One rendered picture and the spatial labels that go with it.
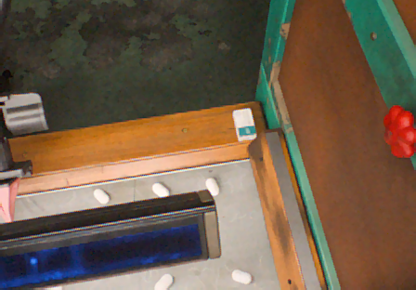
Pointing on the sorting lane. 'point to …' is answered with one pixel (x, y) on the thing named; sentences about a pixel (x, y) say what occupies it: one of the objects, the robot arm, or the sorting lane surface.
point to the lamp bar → (109, 241)
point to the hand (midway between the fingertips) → (9, 218)
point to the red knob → (400, 132)
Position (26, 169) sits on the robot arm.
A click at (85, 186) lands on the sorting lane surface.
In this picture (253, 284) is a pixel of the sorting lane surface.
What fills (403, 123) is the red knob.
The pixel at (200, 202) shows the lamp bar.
